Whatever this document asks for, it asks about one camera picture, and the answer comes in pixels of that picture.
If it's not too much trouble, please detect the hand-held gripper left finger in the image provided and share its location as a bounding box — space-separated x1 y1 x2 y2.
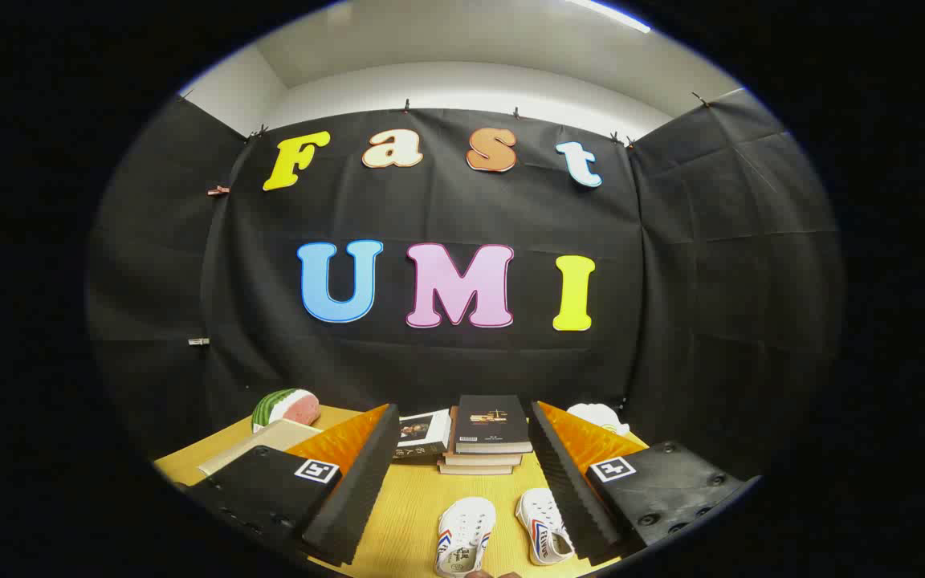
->
181 403 403 568

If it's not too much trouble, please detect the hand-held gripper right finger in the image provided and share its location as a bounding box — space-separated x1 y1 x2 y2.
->
527 400 762 565

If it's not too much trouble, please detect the white canvas shoe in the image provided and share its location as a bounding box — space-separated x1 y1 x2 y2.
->
515 487 576 567
434 496 498 578

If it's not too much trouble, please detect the beige fabric storage box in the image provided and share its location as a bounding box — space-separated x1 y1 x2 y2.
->
198 418 325 477

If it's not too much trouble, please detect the white plush toy with face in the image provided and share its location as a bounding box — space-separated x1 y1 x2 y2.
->
567 402 630 437

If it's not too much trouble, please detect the white portrait cover book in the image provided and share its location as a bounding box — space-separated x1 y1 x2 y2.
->
392 409 454 465

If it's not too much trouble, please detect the brown cover book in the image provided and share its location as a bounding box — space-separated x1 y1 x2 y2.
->
437 461 515 476
442 450 524 468

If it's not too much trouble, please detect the black cover book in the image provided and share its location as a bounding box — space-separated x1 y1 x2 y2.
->
453 394 534 455

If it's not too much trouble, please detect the watermelon slice plush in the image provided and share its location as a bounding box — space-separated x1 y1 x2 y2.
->
251 389 321 433

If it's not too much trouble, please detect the black backdrop cloth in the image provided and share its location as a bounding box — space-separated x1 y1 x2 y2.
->
85 88 845 482

